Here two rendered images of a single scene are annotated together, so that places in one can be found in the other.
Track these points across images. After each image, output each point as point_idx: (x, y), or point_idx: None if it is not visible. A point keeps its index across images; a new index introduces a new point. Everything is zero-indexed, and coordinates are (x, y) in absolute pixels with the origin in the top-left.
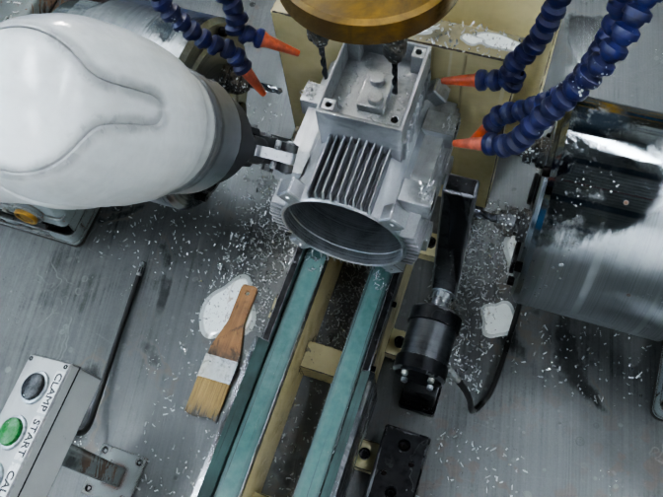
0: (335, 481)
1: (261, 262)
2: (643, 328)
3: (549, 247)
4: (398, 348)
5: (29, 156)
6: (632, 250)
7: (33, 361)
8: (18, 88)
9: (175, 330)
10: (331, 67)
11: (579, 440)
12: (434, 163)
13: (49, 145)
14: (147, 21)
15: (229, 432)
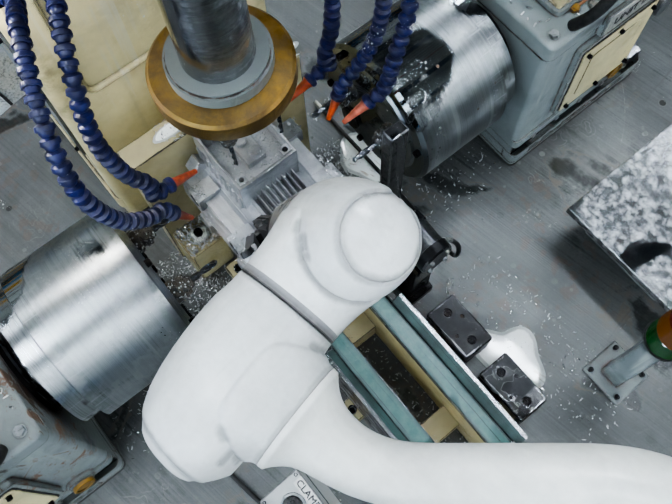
0: (456, 360)
1: None
2: (492, 119)
3: (427, 125)
4: None
5: (411, 253)
6: (463, 85)
7: (268, 502)
8: (384, 228)
9: None
10: (191, 167)
11: (499, 214)
12: (311, 153)
13: (414, 238)
14: (73, 255)
15: (380, 411)
